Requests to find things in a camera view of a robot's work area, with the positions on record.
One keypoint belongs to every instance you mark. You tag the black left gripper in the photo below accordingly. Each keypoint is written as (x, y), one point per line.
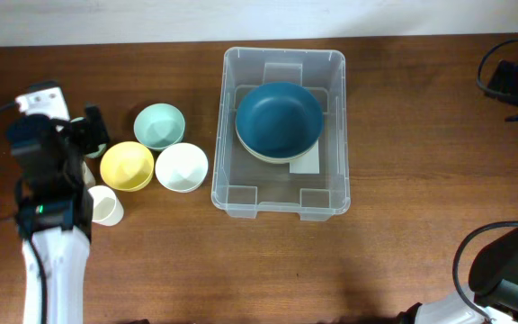
(94, 132)

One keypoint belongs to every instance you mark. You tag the yellow plastic bowl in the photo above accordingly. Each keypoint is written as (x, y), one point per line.
(127, 166)

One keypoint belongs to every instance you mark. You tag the cream plastic cup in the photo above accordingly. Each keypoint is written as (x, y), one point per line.
(107, 209)

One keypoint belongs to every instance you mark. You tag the grey plastic cup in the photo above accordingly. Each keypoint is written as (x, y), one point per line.
(88, 176)

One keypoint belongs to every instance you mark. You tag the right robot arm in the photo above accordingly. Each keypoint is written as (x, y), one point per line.
(420, 169)

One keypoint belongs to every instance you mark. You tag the green plastic bowl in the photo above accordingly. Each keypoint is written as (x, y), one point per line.
(159, 126)

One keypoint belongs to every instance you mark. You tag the white plastic bowl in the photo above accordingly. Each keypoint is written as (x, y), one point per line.
(182, 167)

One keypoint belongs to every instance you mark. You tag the clear plastic storage bin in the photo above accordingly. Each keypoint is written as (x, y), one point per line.
(243, 185)

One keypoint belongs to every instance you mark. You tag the beige plastic plate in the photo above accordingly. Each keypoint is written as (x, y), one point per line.
(273, 160)

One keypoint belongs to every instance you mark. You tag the white paper label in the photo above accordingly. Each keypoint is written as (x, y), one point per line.
(307, 164)

